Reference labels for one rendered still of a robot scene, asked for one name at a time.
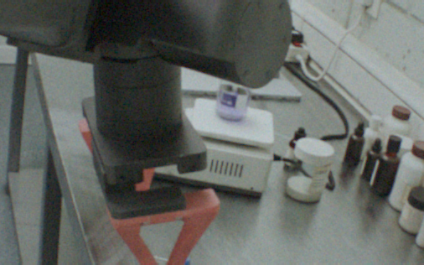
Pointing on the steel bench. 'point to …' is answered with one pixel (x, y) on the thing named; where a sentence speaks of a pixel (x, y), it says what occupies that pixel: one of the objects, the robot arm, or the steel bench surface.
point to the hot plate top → (262, 123)
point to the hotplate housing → (228, 167)
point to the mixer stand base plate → (199, 83)
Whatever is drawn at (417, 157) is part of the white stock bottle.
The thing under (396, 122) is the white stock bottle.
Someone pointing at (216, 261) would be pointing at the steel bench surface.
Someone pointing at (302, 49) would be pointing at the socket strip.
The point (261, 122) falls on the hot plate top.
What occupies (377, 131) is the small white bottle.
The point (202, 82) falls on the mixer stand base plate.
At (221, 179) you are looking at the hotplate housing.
